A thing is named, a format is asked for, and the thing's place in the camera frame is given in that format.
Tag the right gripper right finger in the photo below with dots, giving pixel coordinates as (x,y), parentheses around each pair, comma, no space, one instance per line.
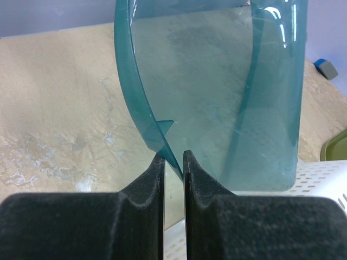
(222,225)

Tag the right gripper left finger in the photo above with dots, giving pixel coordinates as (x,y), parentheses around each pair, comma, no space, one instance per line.
(128,224)

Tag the white perforated plastic basket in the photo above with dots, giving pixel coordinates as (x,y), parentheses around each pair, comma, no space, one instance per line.
(314,179)

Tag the olive green plastic tub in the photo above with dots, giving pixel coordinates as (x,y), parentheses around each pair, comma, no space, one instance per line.
(335,148)

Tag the teal transparent basket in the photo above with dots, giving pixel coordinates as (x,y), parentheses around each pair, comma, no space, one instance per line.
(223,79)

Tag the small grey blue block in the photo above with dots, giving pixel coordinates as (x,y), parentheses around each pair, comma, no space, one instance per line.
(326,68)

